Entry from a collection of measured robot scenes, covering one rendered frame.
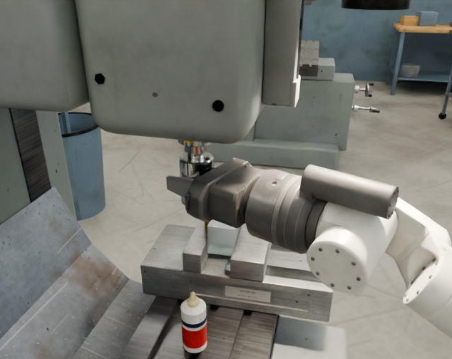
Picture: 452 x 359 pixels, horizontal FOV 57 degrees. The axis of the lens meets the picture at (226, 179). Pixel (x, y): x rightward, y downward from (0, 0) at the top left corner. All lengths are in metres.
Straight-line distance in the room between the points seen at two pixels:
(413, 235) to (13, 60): 0.47
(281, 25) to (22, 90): 0.29
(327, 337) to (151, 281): 0.36
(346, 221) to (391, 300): 1.93
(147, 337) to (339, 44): 6.53
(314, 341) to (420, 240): 0.43
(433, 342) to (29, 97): 2.00
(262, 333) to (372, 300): 1.60
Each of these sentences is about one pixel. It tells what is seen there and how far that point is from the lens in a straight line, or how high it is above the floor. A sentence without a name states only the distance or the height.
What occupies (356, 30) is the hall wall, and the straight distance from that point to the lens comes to 7.03.
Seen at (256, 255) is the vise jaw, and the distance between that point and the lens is 0.75.
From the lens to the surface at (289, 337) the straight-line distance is 0.88.
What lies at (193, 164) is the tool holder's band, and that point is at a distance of 0.55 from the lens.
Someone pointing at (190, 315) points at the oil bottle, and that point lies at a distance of 0.68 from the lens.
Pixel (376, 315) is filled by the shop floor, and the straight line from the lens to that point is 2.25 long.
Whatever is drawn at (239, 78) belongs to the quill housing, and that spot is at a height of 1.39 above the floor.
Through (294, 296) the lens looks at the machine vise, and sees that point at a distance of 0.77.
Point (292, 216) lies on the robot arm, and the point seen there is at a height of 1.24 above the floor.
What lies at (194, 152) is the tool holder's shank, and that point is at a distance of 0.55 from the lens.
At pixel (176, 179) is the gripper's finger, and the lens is 0.57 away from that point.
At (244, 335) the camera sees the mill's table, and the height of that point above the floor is 0.91.
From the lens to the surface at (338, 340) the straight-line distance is 0.89.
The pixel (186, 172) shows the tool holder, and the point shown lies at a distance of 0.56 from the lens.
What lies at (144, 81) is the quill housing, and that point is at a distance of 0.45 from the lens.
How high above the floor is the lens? 1.48
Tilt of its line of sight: 26 degrees down
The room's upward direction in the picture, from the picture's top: straight up
